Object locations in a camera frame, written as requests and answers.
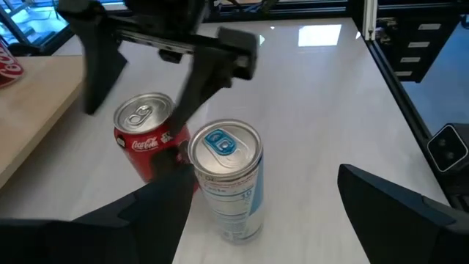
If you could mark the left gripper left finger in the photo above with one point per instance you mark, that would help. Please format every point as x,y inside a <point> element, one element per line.
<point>128,234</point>

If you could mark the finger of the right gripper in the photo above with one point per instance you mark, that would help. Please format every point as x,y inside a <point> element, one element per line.
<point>100,69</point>
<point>205,84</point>

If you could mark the black table-level camera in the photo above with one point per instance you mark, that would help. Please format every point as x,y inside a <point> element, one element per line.
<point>447,148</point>

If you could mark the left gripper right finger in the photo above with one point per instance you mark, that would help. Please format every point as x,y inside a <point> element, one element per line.
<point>403,234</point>

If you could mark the wooden shelf with black frame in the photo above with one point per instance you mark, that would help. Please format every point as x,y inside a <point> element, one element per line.
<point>33,110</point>

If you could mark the blue silver Red Bull can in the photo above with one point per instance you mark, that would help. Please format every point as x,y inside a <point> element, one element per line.
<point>227,205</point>

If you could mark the silver aluminium post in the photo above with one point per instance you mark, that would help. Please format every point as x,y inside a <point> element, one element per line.
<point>370,18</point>

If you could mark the red Coca-Cola can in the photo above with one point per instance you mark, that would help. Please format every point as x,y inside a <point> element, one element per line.
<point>9,69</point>
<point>143,146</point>

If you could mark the black drawer cabinet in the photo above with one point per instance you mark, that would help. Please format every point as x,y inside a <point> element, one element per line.
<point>395,51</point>

